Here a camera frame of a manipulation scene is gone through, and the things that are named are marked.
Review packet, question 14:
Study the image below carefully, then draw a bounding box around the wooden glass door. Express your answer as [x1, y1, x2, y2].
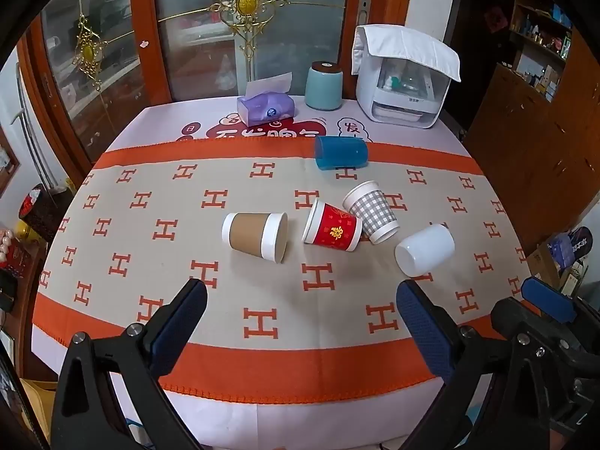
[12, 0, 410, 185]

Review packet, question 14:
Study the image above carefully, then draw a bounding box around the blue plastic cup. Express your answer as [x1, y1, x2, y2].
[314, 135, 368, 171]

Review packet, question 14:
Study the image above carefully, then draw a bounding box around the white plastic cup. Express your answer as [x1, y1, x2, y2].
[394, 223, 456, 278]

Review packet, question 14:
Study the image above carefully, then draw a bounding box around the white countertop appliance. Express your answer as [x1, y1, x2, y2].
[356, 54, 452, 129]

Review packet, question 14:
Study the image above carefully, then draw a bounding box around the white cloth on appliance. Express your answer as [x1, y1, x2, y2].
[351, 23, 461, 83]

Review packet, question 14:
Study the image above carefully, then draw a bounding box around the grey checked paper cup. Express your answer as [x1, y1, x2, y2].
[342, 181, 400, 245]

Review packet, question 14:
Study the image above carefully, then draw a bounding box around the orange beige H-pattern tablecloth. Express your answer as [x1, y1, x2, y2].
[31, 97, 530, 449]

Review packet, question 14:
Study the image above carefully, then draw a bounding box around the light blue canister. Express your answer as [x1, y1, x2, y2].
[305, 61, 344, 111]

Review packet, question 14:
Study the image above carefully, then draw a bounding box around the purple tissue pack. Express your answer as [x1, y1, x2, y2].
[237, 72, 295, 127]

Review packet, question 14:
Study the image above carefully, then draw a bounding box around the brown paper cup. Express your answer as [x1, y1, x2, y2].
[222, 212, 288, 263]

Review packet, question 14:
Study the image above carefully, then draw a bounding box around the dark wooden shelf cabinet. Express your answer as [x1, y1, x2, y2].
[466, 0, 599, 253]

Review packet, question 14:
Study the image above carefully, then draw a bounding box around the red paper cup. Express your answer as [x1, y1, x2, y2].
[302, 199, 362, 252]

